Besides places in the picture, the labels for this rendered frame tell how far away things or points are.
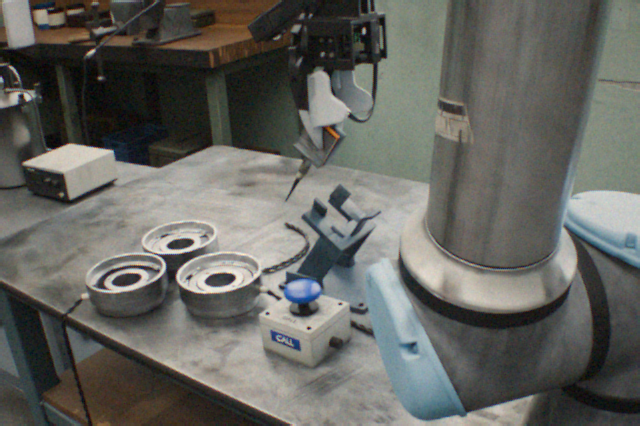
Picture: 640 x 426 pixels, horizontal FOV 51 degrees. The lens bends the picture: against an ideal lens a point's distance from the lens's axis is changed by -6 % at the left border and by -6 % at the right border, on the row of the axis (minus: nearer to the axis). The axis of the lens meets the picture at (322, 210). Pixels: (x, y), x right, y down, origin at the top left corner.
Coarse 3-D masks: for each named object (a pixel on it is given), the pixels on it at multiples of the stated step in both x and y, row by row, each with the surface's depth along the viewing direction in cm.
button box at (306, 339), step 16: (288, 304) 77; (320, 304) 77; (336, 304) 77; (272, 320) 74; (288, 320) 74; (304, 320) 74; (320, 320) 74; (336, 320) 75; (272, 336) 75; (288, 336) 74; (304, 336) 72; (320, 336) 73; (336, 336) 76; (288, 352) 75; (304, 352) 73; (320, 352) 74
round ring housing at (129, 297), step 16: (128, 256) 92; (144, 256) 92; (96, 272) 90; (128, 272) 90; (144, 272) 90; (96, 288) 84; (112, 288) 86; (128, 288) 86; (144, 288) 84; (160, 288) 86; (96, 304) 85; (112, 304) 84; (128, 304) 84; (144, 304) 85
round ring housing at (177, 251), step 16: (176, 224) 101; (192, 224) 101; (208, 224) 100; (144, 240) 96; (176, 240) 99; (192, 240) 98; (160, 256) 92; (176, 256) 92; (192, 256) 93; (176, 272) 94
